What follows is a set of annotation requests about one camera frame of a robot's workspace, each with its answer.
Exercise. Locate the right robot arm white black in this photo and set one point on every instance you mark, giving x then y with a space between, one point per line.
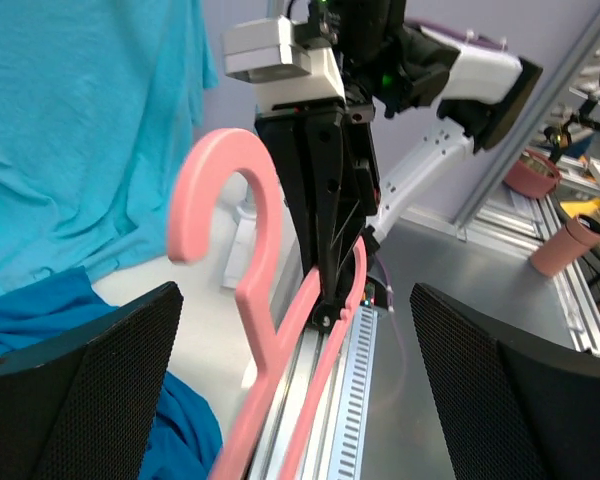
369 53

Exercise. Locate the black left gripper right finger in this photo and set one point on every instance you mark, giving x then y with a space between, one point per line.
511 405

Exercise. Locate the pink bowl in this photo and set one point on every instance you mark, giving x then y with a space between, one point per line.
533 175

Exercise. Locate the dark blue t shirt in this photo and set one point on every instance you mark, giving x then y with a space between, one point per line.
185 437

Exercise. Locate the pink cylinder cup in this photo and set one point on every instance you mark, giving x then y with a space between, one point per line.
575 238

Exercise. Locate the aluminium mounting rail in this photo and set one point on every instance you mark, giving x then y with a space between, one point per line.
271 449

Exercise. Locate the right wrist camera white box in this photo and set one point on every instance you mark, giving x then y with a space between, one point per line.
263 51

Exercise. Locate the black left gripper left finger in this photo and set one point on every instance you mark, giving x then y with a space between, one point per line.
81 405

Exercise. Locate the slotted white cable duct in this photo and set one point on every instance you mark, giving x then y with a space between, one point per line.
349 436

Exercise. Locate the light teal t shirt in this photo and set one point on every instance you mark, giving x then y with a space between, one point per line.
98 104

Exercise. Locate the pink plastic hanger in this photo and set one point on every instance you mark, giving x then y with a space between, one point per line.
208 166

